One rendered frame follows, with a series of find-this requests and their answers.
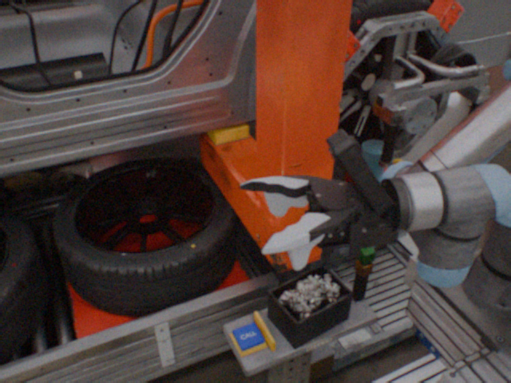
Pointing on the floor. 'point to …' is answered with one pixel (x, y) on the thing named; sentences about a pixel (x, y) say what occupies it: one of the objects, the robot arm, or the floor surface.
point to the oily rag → (63, 180)
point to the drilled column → (291, 369)
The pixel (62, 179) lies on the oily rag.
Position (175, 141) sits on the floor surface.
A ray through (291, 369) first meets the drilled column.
